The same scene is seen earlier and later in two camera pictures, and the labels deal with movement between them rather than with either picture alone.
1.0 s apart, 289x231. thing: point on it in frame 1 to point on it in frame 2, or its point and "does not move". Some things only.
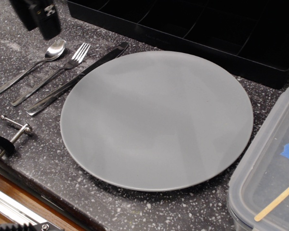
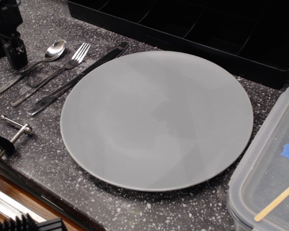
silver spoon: [54, 51] does not move
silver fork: [74, 60] does not move
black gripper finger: [48, 20] to [17, 53]
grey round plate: [156, 121] does not move
